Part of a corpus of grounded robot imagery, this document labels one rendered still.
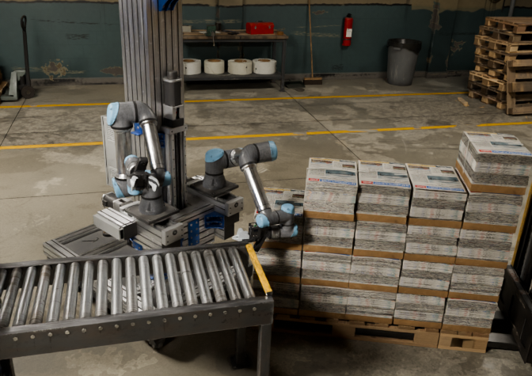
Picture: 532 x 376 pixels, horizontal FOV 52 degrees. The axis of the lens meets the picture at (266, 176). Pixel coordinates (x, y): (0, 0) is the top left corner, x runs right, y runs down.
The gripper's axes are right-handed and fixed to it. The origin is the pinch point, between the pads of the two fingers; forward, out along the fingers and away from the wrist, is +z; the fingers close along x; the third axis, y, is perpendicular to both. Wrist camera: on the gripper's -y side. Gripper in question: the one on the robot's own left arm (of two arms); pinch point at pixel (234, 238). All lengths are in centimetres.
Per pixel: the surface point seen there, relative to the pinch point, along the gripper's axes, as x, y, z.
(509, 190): 31, 32, -143
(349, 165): -23, 30, -74
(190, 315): 64, 2, 32
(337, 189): 2, 26, -57
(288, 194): -37, 7, -41
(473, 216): 26, 15, -129
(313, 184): -3, 28, -45
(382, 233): 9, 0, -84
